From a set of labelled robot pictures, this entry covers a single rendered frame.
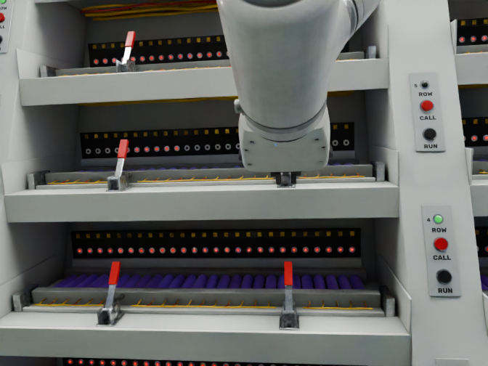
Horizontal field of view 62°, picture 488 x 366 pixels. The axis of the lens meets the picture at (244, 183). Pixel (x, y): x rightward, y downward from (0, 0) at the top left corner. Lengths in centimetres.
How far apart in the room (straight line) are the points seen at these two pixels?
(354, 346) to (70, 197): 47
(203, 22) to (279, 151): 57
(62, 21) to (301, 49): 73
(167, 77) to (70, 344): 43
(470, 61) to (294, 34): 47
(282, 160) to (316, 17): 23
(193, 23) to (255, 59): 68
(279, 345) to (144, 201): 29
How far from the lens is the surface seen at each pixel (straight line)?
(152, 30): 99
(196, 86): 68
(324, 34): 30
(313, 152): 45
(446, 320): 62
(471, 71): 72
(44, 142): 84
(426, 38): 71
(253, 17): 27
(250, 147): 44
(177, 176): 69
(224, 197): 61
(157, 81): 69
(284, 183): 63
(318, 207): 60
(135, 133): 84
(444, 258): 62
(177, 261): 78
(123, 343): 65
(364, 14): 37
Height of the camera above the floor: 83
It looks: 12 degrees up
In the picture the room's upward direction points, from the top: straight up
